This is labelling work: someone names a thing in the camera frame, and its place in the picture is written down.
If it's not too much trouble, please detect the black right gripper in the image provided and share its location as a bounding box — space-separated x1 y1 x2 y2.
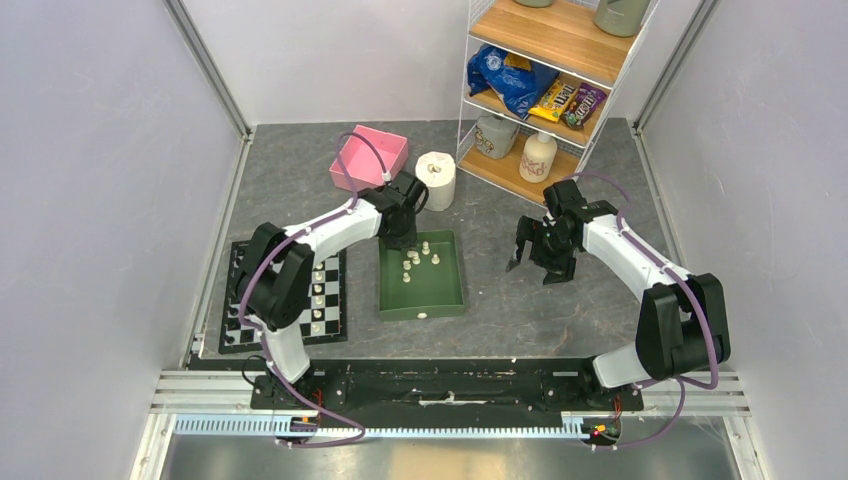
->
506 215 577 285

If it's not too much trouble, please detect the green plastic tray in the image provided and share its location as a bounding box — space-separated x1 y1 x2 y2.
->
378 230 465 321

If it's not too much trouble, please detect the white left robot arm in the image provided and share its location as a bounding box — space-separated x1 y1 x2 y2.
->
233 171 429 409

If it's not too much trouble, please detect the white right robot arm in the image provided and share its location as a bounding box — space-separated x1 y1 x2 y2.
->
507 178 731 409

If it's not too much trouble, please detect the white toilet paper roll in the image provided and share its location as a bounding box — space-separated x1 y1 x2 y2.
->
415 151 456 212

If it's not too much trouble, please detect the pink plastic box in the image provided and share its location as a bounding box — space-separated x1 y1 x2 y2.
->
329 125 409 192

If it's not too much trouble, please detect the cream soap bottle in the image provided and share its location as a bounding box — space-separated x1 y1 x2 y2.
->
519 132 558 183

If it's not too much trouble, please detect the grey jug on shelf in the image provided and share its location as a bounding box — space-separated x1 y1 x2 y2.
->
474 115 518 159

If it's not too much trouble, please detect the yellow candy bag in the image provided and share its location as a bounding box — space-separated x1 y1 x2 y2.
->
528 76 580 122

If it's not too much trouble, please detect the blue plastic bag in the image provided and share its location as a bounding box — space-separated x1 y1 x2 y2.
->
466 45 560 120

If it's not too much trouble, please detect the black white chessboard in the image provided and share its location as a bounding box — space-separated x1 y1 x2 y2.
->
218 240 347 354

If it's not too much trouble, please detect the brown candy bag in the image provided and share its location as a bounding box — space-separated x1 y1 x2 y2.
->
561 83 608 130

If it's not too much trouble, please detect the grey green top bottle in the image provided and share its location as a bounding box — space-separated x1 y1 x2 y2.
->
594 0 651 38

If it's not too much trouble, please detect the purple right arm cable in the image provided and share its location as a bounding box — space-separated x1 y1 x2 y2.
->
566 170 722 453

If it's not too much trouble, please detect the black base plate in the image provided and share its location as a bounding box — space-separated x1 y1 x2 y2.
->
250 358 644 430

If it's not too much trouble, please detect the white wire wooden shelf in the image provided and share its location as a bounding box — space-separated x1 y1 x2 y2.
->
456 1 660 204

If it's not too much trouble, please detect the white cable duct rail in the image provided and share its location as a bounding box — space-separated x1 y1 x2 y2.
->
170 411 598 440

